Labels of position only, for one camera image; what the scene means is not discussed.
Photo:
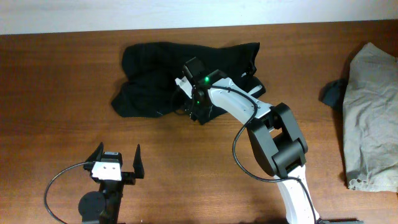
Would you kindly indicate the black shorts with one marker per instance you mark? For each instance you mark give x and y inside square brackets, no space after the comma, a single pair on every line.
[151,70]

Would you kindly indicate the grey crumpled garment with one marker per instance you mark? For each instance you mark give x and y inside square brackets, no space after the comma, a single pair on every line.
[370,121]

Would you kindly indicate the dark blue cloth piece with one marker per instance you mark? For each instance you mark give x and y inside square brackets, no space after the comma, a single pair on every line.
[333,93]

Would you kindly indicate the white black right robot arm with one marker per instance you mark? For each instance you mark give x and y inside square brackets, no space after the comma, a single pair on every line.
[277,142]

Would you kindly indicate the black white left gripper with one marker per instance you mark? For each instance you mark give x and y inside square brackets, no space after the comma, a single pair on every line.
[127,178]

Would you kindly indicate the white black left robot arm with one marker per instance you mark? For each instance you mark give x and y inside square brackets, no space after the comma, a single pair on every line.
[102,206]

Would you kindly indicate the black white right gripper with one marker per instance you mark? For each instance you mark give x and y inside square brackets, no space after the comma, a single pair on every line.
[194,109]

